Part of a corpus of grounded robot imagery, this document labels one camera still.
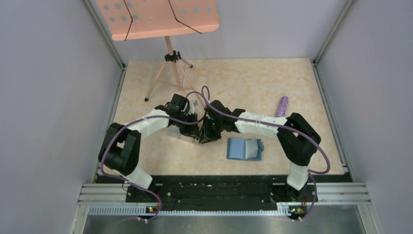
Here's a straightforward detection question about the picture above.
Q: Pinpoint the clear plastic box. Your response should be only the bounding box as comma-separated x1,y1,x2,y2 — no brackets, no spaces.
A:
164,125,200,145

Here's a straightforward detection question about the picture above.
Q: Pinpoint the purple glitter cylinder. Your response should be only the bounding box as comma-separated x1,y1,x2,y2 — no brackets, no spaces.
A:
276,96,289,117

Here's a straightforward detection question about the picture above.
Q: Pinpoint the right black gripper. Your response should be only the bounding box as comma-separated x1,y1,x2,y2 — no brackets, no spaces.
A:
199,116,225,144

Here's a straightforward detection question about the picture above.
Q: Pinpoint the blue card holder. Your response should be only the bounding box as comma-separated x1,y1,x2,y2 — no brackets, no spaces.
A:
226,138,264,161

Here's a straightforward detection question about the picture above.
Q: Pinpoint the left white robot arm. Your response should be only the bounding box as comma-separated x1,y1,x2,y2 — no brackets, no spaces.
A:
98,94,199,202

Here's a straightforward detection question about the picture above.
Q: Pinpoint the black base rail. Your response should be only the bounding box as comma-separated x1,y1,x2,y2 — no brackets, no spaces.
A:
95,172,352,214

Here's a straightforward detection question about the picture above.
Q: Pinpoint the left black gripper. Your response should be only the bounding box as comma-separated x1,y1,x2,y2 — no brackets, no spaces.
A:
173,111,201,138

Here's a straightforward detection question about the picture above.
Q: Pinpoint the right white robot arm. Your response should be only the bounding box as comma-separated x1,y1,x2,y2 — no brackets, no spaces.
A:
206,100,322,201

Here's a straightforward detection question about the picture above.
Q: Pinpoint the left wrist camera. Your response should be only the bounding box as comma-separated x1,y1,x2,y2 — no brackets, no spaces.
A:
189,100,198,113

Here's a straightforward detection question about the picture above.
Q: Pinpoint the pink music stand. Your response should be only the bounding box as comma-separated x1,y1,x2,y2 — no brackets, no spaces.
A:
95,0,219,101

